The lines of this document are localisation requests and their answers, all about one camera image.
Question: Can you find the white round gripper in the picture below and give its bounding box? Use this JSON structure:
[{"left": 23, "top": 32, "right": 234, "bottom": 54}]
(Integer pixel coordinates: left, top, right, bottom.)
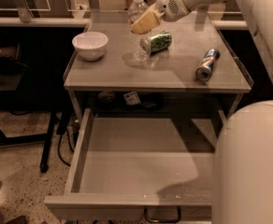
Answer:
[{"left": 131, "top": 0, "right": 199, "bottom": 35}]

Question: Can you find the clear plastic water bottle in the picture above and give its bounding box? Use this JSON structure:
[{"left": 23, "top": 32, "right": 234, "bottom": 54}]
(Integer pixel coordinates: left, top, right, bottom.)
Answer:
[{"left": 128, "top": 0, "right": 149, "bottom": 62}]

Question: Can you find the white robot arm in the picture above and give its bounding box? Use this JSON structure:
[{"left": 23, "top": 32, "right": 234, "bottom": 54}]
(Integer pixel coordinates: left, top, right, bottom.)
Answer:
[{"left": 133, "top": 0, "right": 273, "bottom": 224}]

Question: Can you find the grey metal counter cabinet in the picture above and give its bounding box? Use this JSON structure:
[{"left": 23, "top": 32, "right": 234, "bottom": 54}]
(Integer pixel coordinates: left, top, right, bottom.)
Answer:
[{"left": 63, "top": 10, "right": 254, "bottom": 123}]

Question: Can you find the white tag under counter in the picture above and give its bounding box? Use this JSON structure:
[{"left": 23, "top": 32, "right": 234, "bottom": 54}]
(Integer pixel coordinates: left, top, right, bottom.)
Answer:
[{"left": 124, "top": 91, "right": 140, "bottom": 105}]

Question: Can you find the dark round object under counter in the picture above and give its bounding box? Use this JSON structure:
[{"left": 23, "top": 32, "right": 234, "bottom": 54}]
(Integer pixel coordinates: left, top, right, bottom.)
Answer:
[{"left": 97, "top": 91, "right": 116, "bottom": 106}]

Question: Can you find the open grey metal drawer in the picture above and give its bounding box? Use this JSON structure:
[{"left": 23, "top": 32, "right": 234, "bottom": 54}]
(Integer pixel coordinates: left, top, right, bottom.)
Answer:
[{"left": 45, "top": 110, "right": 217, "bottom": 221}]

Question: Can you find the crushed green soda can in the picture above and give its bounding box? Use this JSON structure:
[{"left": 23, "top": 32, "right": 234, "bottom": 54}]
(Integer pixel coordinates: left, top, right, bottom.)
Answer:
[{"left": 139, "top": 31, "right": 172, "bottom": 54}]

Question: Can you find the white ceramic bowl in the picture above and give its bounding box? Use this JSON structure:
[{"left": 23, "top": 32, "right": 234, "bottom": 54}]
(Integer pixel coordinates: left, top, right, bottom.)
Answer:
[{"left": 72, "top": 32, "right": 108, "bottom": 61}]

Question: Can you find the blue silver energy drink can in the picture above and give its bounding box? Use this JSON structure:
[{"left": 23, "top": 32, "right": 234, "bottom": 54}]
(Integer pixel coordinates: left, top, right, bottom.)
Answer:
[{"left": 195, "top": 49, "right": 221, "bottom": 82}]

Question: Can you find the black side table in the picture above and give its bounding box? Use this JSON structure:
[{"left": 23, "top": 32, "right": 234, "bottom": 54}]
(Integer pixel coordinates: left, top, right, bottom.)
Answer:
[{"left": 0, "top": 46, "right": 71, "bottom": 173}]

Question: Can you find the black floor cable left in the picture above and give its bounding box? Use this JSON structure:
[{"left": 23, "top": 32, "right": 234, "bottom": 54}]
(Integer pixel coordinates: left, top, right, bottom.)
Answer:
[{"left": 57, "top": 121, "right": 81, "bottom": 168}]

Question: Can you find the black drawer handle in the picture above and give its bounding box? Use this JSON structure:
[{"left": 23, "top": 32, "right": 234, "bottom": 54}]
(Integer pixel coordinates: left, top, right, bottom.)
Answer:
[{"left": 143, "top": 207, "right": 182, "bottom": 224}]

